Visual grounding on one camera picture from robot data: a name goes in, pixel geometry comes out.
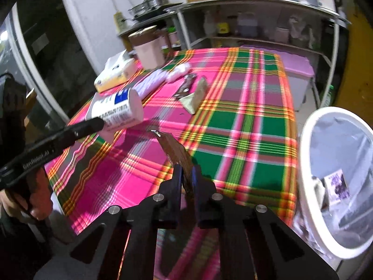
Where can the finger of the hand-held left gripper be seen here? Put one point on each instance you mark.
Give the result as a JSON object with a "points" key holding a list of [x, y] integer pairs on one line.
{"points": [[87, 127]]}

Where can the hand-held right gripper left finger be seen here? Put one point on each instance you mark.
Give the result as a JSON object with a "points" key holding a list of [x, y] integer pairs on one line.
{"points": [[174, 186]]}

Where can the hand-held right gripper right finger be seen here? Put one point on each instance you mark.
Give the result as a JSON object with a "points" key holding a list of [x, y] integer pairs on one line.
{"points": [[201, 192]]}

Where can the brown snack wrapper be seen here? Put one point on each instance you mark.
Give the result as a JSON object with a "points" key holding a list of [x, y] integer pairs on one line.
{"points": [[174, 151]]}

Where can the white bottle with blue label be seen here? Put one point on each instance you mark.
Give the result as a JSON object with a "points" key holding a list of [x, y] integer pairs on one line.
{"points": [[122, 108]]}

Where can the white round trash bin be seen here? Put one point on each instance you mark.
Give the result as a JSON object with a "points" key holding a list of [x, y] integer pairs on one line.
{"points": [[304, 180]]}

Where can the purple printed carton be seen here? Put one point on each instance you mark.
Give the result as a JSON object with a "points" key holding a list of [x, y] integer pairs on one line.
{"points": [[338, 186]]}

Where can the person's left hand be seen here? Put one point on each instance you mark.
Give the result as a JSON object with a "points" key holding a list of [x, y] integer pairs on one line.
{"points": [[38, 198]]}

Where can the wooden chair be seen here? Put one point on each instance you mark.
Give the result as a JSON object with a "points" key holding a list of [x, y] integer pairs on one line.
{"points": [[30, 105]]}

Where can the white yellow tissue pack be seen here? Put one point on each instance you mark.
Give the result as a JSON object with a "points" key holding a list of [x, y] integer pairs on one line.
{"points": [[116, 75]]}

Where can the pink green plaid tablecloth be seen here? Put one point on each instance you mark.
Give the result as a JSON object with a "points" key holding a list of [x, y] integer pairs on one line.
{"points": [[247, 140]]}

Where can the clear pale plastic package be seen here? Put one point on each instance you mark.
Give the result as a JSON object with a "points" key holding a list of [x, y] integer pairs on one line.
{"points": [[151, 81]]}

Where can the dark glass sliding door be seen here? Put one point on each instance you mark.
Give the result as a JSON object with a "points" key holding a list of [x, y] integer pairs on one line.
{"points": [[52, 49]]}

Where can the beige paper packet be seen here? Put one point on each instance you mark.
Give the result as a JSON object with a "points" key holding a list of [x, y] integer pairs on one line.
{"points": [[198, 93]]}

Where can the pink cup with brown lid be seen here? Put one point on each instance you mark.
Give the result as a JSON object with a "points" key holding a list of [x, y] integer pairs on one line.
{"points": [[148, 52]]}

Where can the small wooden shelf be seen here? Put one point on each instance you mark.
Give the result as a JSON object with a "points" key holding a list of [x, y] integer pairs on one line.
{"points": [[125, 33]]}

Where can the dark torn wrapper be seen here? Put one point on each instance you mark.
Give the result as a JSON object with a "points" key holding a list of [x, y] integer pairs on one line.
{"points": [[186, 83]]}

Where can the yellowed power strip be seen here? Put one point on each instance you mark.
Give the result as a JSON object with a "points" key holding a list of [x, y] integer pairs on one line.
{"points": [[119, 22]]}

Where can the brown jar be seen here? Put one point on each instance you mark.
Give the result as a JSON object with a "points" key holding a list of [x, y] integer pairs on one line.
{"points": [[165, 39]]}

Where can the steel pan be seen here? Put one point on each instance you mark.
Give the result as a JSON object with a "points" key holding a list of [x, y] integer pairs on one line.
{"points": [[139, 10]]}

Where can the clear plastic bin liner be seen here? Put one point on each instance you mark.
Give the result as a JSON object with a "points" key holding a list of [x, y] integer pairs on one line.
{"points": [[343, 140]]}

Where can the pink lidded storage box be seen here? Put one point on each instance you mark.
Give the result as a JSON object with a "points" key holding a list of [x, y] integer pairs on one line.
{"points": [[297, 67]]}

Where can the white plastic bottle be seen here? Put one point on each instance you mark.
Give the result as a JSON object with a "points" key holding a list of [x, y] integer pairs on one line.
{"points": [[209, 24]]}

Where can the green plastic bottle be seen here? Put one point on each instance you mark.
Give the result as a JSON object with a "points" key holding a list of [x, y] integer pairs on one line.
{"points": [[330, 96]]}

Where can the yellow label oil bottle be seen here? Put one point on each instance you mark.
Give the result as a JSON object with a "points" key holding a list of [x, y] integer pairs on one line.
{"points": [[223, 26]]}

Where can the dark liquid jug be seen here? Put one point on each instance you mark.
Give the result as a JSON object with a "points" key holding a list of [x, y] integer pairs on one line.
{"points": [[246, 26]]}

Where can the pink bowl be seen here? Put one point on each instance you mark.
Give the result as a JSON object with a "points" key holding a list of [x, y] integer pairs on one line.
{"points": [[282, 35]]}

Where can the crumpled plastic bags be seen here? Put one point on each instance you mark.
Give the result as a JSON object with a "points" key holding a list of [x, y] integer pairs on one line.
{"points": [[303, 32]]}

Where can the grey kitchen shelf unit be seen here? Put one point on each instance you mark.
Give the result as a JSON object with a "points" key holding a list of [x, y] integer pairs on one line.
{"points": [[262, 1]]}

